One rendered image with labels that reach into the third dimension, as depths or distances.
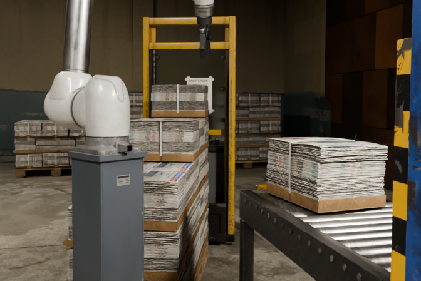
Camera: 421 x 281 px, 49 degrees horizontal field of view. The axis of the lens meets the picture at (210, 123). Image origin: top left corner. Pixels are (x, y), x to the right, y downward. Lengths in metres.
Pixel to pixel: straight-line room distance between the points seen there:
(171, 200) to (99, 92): 0.67
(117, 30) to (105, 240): 7.70
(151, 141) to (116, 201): 1.03
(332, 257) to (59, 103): 1.10
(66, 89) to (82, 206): 0.43
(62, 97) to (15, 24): 7.53
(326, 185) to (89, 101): 0.87
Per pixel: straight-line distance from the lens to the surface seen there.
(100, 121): 1.63
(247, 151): 7.85
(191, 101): 3.18
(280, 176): 1.82
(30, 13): 9.27
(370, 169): 1.73
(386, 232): 1.50
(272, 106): 7.97
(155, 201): 2.08
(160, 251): 2.14
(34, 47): 9.18
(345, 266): 1.23
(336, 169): 1.65
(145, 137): 2.64
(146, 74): 3.79
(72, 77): 1.79
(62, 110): 1.77
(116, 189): 1.64
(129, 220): 1.70
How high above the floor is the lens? 1.19
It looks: 3 degrees down
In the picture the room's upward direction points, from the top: straight up
